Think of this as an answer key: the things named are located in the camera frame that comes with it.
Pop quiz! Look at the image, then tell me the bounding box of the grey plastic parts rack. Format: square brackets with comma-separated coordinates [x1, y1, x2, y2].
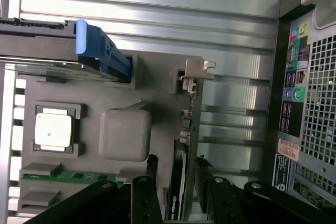
[16, 50, 208, 224]

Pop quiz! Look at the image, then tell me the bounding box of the silver CPU chip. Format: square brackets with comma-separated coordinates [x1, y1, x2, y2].
[35, 106, 76, 153]

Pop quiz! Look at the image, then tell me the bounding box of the open black PC case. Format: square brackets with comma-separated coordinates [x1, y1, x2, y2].
[272, 0, 336, 209]

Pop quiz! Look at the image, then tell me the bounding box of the green RAM stick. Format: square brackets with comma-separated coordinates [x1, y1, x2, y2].
[22, 169, 127, 185]

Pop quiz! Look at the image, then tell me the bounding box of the hard disk with blue caddy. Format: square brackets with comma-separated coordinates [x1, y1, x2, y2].
[0, 18, 132, 83]

